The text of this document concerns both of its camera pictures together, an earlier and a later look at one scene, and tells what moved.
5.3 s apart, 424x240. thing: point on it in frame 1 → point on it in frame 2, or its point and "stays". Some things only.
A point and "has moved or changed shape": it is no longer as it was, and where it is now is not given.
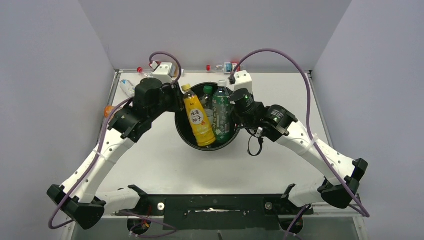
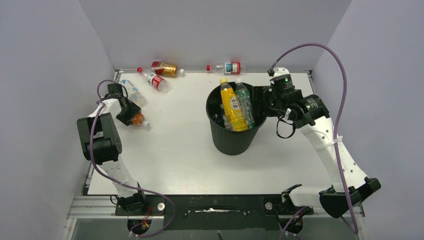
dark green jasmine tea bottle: [221, 113] has moved or changed shape
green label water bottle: [207, 102] → [227, 125]
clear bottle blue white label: [128, 88] stays
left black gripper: [178, 96] → [134, 110]
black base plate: [218, 211] stays
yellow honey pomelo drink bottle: [198, 117] → [233, 106]
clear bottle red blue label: [228, 68] stays
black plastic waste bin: [198, 89] → [231, 141]
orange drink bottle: [107, 110] has moved or changed shape
